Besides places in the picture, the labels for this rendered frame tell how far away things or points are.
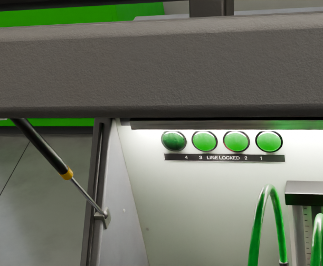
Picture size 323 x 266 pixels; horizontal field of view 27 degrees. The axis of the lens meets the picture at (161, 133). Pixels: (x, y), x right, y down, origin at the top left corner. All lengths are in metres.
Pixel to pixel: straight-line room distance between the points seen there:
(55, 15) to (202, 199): 2.45
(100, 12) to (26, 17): 0.44
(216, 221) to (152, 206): 0.13
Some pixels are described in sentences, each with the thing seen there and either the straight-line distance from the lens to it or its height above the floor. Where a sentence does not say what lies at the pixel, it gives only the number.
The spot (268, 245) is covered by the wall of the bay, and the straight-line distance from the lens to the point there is 1.39.
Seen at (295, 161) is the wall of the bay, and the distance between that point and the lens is 1.24.
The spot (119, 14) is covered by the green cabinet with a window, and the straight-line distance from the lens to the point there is 3.55.
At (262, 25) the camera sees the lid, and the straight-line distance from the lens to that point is 0.24.
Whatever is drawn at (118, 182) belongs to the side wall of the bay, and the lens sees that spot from 1.29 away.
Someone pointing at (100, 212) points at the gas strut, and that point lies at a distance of 1.21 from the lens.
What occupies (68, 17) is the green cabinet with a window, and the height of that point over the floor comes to 0.78.
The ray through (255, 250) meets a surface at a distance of 0.94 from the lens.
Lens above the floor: 2.06
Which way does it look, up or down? 32 degrees down
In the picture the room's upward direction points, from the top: 11 degrees counter-clockwise
